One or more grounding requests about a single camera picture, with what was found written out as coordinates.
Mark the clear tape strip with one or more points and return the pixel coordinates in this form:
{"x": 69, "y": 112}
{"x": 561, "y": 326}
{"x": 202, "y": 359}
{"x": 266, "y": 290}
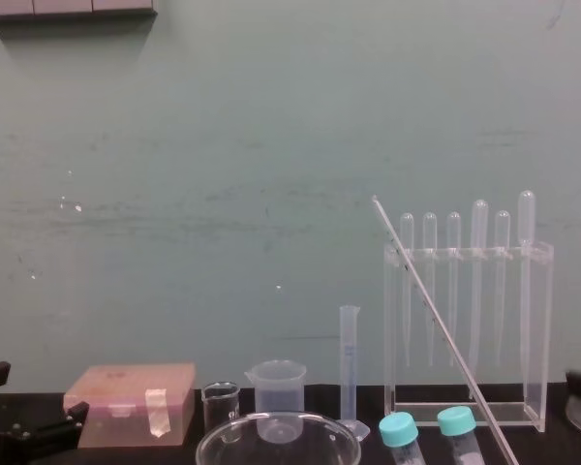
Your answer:
{"x": 157, "y": 412}

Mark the clear acrylic rack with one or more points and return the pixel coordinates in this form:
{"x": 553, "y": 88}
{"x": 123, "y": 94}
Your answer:
{"x": 537, "y": 339}

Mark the pink translucent plastic box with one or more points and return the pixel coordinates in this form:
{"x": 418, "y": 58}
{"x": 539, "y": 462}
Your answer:
{"x": 121, "y": 402}

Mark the clear glass dish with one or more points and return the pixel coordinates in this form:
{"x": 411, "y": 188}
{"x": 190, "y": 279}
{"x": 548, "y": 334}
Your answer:
{"x": 314, "y": 443}

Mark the translucent plastic beaker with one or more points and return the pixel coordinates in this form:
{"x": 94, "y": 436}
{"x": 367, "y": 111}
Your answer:
{"x": 278, "y": 387}

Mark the small glass beaker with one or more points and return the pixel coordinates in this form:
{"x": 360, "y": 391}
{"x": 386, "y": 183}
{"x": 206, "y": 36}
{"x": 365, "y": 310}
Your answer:
{"x": 220, "y": 407}

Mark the beige wall cabinet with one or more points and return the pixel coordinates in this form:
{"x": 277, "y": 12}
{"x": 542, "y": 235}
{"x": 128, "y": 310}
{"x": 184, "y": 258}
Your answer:
{"x": 68, "y": 7}

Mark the teal capped centrifuge tube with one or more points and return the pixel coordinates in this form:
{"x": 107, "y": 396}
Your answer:
{"x": 398, "y": 428}
{"x": 457, "y": 420}

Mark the plastic graduated cylinder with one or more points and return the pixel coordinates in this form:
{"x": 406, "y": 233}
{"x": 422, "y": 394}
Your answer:
{"x": 348, "y": 368}

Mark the glass thermometer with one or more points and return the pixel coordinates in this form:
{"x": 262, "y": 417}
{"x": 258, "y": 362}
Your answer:
{"x": 440, "y": 324}

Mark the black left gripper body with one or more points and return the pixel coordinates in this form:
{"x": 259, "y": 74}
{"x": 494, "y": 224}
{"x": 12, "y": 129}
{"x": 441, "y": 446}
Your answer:
{"x": 5, "y": 448}

